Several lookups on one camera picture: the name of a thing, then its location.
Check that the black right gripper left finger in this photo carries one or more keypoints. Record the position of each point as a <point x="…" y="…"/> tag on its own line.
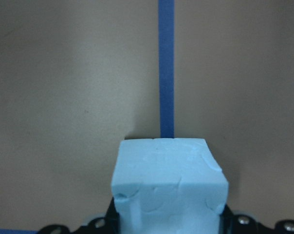
<point x="107" y="224"/>

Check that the light blue foam block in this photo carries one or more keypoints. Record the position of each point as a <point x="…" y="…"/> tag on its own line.
<point x="168" y="186"/>

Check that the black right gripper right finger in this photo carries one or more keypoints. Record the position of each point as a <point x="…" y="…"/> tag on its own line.
<point x="239" y="223"/>

